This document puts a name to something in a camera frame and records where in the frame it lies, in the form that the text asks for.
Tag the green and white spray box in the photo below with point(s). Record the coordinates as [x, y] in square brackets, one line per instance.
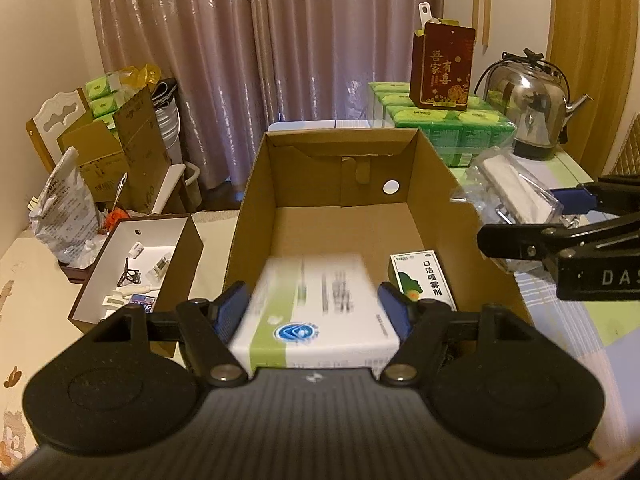
[425, 280]

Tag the stainless steel kettle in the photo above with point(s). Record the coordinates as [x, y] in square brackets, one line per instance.
[530, 105]

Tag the small green tissue pack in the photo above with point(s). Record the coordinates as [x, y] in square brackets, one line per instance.
[99, 87]
[104, 107]

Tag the white and green medicine box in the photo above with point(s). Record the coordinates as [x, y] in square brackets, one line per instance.
[320, 320]

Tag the open cardboard carton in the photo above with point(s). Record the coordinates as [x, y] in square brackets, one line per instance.
[130, 155]

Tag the yellow plastic bag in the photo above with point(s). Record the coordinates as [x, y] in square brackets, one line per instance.
[142, 77]

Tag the orange object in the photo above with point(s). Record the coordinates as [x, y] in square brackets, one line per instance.
[116, 219]

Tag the stack of white buckets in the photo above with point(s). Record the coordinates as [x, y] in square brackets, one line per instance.
[167, 125]

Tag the white carved chair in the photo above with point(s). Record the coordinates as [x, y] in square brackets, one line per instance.
[50, 120]

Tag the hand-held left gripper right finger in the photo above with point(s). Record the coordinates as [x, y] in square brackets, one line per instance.
[395, 311]

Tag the white printed plastic bag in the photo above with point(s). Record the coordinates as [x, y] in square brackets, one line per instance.
[62, 215]

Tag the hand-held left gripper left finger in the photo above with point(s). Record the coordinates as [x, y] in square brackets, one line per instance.
[235, 306]

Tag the red gift box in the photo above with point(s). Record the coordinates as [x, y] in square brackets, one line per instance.
[442, 70]

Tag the pink curtain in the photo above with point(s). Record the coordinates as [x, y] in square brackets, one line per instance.
[260, 50]

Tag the wooden door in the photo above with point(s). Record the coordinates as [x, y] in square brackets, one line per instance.
[595, 35]

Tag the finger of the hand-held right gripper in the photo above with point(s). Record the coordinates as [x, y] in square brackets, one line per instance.
[575, 201]
[520, 242]

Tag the chair with quilted cushion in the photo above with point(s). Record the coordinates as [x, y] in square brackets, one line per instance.
[627, 150]

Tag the large green tissue pack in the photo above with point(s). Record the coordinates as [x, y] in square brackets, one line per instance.
[450, 127]

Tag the clear plastic package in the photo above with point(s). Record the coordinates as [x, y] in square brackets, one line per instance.
[510, 185]

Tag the brown box with white lining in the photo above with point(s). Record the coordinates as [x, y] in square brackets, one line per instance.
[185, 270]

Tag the beige floral bed sheet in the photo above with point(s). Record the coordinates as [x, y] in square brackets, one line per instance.
[30, 320]

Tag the brown cardboard box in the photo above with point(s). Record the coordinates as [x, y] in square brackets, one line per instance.
[325, 230]

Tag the small blue box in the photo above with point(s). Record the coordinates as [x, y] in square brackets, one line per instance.
[144, 302]

